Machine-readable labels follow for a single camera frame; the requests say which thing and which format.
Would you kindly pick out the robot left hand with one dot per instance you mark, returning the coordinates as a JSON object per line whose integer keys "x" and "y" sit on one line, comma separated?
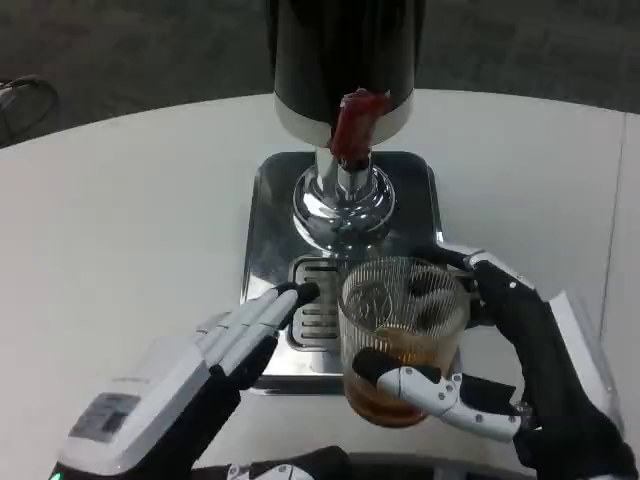
{"x": 150, "y": 400}

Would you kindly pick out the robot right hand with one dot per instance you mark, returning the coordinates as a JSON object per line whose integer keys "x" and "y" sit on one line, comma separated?
{"x": 555, "y": 380}

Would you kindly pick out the clear ribbed glass cup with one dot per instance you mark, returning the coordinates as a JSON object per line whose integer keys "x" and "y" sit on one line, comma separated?
{"x": 400, "y": 325}

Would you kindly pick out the slotted drip tray grid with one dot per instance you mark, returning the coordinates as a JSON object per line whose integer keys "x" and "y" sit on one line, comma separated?
{"x": 320, "y": 325}

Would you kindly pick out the steel drip tray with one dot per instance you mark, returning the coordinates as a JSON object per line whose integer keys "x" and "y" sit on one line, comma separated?
{"x": 270, "y": 225}

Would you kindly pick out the black drink dispenser chrome base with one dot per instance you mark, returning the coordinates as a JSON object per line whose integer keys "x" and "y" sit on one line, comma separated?
{"x": 345, "y": 50}

